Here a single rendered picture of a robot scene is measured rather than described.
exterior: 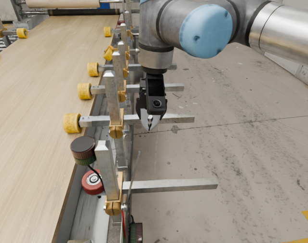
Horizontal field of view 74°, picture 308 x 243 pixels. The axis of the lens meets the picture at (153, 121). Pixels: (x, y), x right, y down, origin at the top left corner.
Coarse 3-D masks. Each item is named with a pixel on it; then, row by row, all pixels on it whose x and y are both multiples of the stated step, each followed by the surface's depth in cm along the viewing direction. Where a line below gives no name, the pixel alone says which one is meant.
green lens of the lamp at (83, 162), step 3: (93, 156) 52; (75, 159) 51; (78, 159) 51; (84, 159) 51; (87, 159) 51; (90, 159) 51; (93, 159) 52; (78, 162) 52; (81, 162) 51; (84, 162) 51; (87, 162) 52; (90, 162) 52; (81, 165) 52; (84, 165) 52
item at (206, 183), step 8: (128, 184) 71; (136, 184) 71; (144, 184) 71; (152, 184) 71; (160, 184) 71; (168, 184) 71; (176, 184) 71; (184, 184) 71; (192, 184) 71; (200, 184) 71; (208, 184) 71; (216, 184) 71; (104, 192) 69; (136, 192) 71; (144, 192) 71
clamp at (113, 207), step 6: (120, 174) 73; (120, 180) 71; (120, 186) 69; (120, 192) 67; (120, 198) 65; (108, 204) 64; (114, 204) 64; (120, 204) 65; (108, 210) 64; (114, 210) 64; (120, 210) 64
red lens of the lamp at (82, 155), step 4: (80, 136) 53; (88, 136) 53; (92, 148) 50; (72, 152) 50; (76, 152) 49; (80, 152) 49; (84, 152) 49; (88, 152) 50; (92, 152) 51; (76, 156) 50; (80, 156) 50; (84, 156) 50; (88, 156) 51
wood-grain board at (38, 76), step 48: (48, 48) 160; (96, 48) 160; (0, 96) 106; (48, 96) 106; (96, 96) 110; (0, 144) 80; (48, 144) 80; (0, 192) 64; (48, 192) 64; (0, 240) 53; (48, 240) 53
